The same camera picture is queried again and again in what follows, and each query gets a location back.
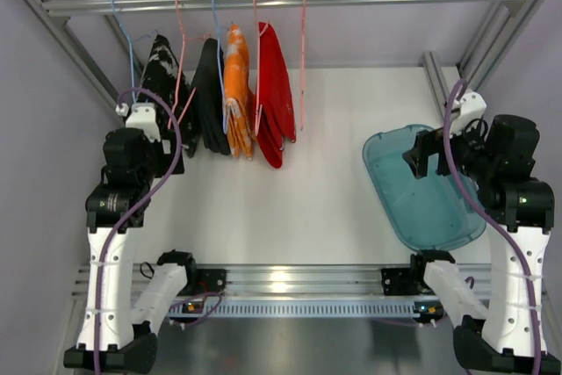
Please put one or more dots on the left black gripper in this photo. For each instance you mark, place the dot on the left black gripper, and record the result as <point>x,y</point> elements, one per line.
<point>174,155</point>

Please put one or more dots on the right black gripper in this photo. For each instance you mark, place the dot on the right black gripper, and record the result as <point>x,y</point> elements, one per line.
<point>427,152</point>

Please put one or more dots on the orange white trousers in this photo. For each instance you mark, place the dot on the orange white trousers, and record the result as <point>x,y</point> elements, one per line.
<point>239,99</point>

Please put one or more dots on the blue hanger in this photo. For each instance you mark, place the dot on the blue hanger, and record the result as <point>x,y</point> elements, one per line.
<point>218,30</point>
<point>130,41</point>

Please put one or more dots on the red trousers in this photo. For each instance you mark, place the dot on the red trousers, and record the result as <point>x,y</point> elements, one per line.
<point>277,123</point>

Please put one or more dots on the pink hanger of red trousers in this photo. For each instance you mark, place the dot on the pink hanger of red trousers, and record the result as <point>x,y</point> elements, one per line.
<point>258,106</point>

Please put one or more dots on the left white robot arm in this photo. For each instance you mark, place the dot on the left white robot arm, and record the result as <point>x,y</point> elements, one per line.
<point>119,334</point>

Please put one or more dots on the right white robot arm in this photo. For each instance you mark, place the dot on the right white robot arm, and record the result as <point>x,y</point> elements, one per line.
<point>506,334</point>

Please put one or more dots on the black white patterned trousers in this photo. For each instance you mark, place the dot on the black white patterned trousers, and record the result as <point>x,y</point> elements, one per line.
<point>160,77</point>

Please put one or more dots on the plain black trousers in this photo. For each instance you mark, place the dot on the plain black trousers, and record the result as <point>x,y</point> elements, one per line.
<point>207,101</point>

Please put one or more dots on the left pink hanger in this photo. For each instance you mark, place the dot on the left pink hanger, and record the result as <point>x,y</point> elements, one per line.
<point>180,73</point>

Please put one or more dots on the empty right pink hanger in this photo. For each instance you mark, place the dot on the empty right pink hanger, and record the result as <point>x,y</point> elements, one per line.
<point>302,61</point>

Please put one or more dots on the teal plastic bin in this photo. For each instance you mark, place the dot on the teal plastic bin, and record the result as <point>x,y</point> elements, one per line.
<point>427,213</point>

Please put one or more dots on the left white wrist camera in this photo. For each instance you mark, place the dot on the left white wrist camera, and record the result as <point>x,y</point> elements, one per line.
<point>141,116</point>

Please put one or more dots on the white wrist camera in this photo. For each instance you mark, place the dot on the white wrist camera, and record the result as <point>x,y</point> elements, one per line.
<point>471,106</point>
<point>141,116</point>

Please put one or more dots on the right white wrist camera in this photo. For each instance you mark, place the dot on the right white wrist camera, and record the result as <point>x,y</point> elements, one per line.
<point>471,106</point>

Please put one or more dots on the slotted grey cable duct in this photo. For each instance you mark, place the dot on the slotted grey cable duct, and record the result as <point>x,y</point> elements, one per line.
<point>350,308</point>

